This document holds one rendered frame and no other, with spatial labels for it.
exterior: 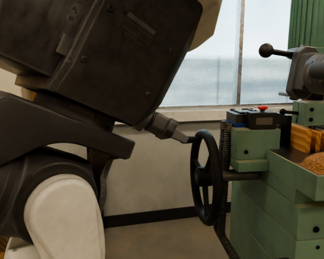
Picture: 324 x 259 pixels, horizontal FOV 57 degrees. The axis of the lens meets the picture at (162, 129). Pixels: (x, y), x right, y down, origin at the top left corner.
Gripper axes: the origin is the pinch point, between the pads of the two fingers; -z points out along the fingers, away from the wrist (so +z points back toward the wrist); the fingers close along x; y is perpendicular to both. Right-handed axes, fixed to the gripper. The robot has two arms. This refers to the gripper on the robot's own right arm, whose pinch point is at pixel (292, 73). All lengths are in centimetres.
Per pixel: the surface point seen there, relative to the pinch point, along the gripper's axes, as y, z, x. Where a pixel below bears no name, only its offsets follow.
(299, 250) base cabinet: 6.6, 8.1, 43.0
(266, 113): 0.2, -9.7, 11.5
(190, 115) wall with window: 11, -137, 30
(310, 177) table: 2.8, 11.1, 23.1
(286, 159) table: 3.1, 0.3, 21.9
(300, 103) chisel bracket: 12.4, -13.3, 7.6
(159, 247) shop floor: -5, -104, 114
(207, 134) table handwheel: -16.0, -10.1, 19.6
